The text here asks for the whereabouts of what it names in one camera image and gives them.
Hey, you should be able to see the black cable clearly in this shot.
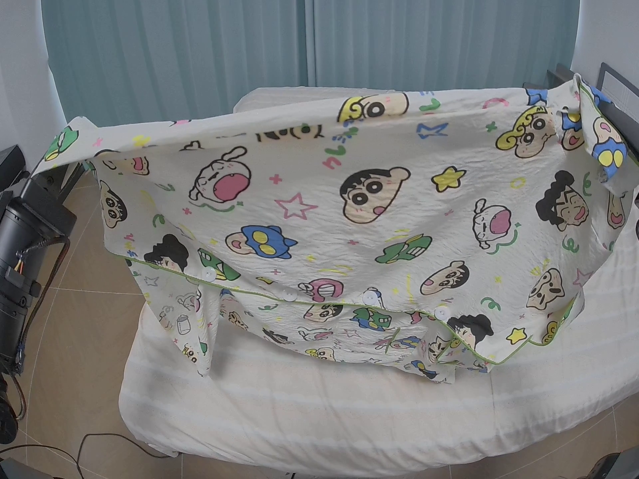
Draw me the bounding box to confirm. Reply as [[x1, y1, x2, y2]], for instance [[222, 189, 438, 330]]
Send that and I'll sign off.
[[0, 432, 176, 479]]

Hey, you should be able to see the blue-green curtain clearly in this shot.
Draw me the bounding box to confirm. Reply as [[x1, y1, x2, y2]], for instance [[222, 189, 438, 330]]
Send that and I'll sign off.
[[305, 0, 584, 93], [41, 0, 313, 131]]

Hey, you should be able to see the grey bedside table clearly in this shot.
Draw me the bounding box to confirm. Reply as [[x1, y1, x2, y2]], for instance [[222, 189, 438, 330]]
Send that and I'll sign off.
[[546, 63, 575, 88]]

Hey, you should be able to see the white printed pyjama top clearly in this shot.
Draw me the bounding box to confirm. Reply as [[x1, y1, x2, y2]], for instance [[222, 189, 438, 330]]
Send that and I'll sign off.
[[31, 79, 639, 385]]

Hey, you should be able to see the bed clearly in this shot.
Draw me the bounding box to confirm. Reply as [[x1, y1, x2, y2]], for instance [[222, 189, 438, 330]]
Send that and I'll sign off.
[[119, 62, 639, 460]]

